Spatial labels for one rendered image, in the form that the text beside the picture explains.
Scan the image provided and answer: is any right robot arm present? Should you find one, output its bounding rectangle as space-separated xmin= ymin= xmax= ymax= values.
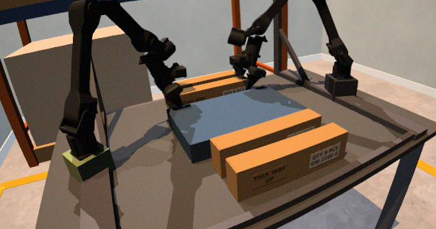
xmin=59 ymin=0 xmax=176 ymax=161

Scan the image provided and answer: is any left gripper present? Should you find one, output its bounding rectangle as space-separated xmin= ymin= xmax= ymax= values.
xmin=232 ymin=49 xmax=266 ymax=90

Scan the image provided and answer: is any orange cardboard box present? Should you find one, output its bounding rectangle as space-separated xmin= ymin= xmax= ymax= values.
xmin=180 ymin=76 xmax=247 ymax=105
xmin=225 ymin=123 xmax=349 ymax=202
xmin=210 ymin=109 xmax=322 ymax=178
xmin=164 ymin=70 xmax=236 ymax=108

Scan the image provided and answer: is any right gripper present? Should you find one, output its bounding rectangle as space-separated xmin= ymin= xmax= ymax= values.
xmin=151 ymin=64 xmax=183 ymax=106

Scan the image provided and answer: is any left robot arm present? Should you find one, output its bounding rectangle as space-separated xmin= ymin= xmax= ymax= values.
xmin=228 ymin=0 xmax=354 ymax=80

